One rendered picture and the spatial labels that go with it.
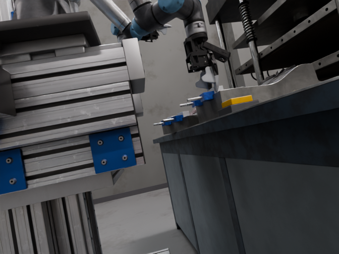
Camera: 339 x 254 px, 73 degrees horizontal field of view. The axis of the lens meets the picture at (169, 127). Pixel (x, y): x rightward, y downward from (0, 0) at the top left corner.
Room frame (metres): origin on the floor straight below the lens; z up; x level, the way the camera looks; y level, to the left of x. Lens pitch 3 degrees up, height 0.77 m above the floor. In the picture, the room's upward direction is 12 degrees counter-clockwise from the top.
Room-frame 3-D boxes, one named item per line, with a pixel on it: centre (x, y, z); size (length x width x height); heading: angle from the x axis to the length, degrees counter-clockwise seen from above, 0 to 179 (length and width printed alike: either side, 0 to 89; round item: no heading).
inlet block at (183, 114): (1.07, -0.04, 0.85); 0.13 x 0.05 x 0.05; 119
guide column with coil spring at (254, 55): (1.78, -0.77, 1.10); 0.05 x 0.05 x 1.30
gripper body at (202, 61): (0.82, -0.16, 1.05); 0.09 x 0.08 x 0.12; 102
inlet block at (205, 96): (0.82, -0.14, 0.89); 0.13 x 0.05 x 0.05; 102
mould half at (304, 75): (0.92, -0.40, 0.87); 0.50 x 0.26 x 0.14; 102
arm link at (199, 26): (0.82, -0.17, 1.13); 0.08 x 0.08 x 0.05
